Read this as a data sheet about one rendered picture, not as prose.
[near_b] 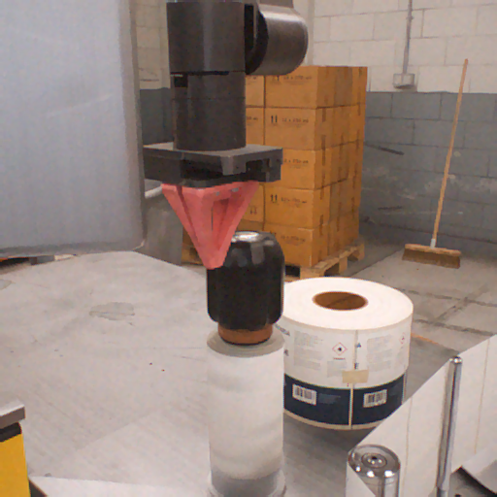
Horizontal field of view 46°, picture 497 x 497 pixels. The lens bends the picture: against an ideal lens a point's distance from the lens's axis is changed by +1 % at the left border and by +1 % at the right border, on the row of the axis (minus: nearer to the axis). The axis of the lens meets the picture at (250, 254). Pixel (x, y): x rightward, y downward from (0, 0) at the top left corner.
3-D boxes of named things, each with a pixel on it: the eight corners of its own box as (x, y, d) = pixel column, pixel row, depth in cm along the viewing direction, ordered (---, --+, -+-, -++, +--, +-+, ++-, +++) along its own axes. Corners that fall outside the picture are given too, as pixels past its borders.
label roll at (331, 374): (424, 427, 79) (434, 327, 75) (276, 431, 78) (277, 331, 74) (383, 358, 98) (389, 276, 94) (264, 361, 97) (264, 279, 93)
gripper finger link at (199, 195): (204, 248, 55) (200, 146, 52) (262, 263, 50) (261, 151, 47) (146, 265, 50) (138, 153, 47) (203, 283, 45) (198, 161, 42)
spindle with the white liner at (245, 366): (300, 481, 69) (307, 233, 60) (247, 522, 63) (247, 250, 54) (245, 448, 75) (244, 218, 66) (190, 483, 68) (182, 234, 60)
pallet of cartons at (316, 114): (364, 257, 450) (377, 66, 410) (317, 289, 383) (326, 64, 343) (233, 236, 511) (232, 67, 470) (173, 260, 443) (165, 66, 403)
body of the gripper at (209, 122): (197, 160, 52) (193, 73, 50) (285, 171, 46) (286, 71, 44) (138, 169, 48) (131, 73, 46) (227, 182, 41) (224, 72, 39)
